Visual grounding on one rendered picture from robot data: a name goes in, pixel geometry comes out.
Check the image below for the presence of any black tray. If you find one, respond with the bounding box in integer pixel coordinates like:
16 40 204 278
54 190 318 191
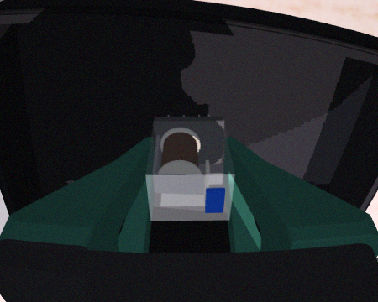
0 0 378 215

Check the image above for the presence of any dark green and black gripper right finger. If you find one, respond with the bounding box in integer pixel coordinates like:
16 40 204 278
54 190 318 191
228 137 378 257

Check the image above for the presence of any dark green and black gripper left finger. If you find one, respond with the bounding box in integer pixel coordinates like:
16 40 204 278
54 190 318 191
0 137 152 253

